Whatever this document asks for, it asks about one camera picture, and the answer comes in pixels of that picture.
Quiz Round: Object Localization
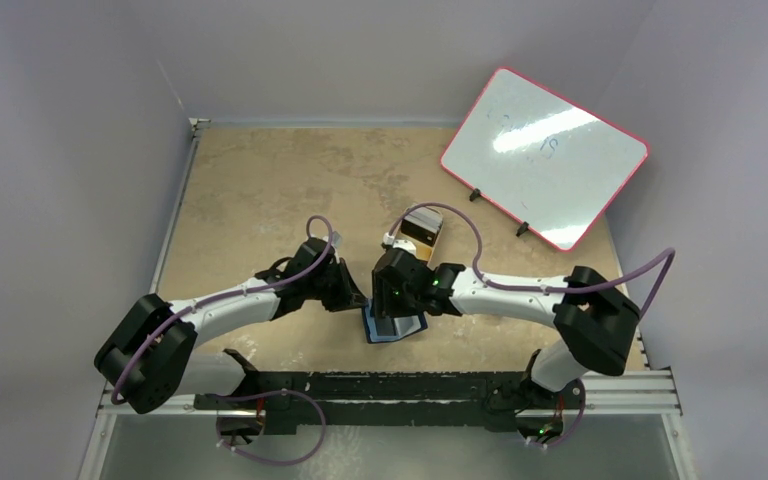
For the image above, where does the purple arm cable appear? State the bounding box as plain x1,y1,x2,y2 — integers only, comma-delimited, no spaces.
383,202,677,319
110,215,342,407

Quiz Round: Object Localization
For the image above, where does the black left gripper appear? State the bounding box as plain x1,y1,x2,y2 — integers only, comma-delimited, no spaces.
305,258,368,314

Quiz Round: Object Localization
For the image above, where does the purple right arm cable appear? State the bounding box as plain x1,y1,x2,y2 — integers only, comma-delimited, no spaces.
383,202,677,319

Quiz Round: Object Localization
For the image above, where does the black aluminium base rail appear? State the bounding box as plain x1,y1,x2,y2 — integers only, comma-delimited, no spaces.
103,357,680,440

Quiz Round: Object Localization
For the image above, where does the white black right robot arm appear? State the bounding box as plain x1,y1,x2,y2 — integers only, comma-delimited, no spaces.
372,248,641,407

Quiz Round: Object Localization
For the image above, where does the red framed whiteboard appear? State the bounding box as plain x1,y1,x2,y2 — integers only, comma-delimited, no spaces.
440,67,649,251

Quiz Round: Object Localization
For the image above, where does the navy blue leather card holder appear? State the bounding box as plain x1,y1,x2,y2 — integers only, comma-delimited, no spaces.
362,300,428,344

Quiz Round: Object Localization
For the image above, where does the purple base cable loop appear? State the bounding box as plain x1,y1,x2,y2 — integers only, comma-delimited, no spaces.
215,389,328,468

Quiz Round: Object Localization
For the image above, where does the stack of credit cards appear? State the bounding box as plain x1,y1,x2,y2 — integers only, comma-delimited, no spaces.
399,207,443,247

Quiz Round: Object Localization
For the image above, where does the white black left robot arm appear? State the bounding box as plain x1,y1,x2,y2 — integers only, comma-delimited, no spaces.
93,237,367,414

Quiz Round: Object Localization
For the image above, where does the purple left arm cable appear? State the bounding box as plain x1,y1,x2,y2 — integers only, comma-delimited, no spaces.
110,215,342,407

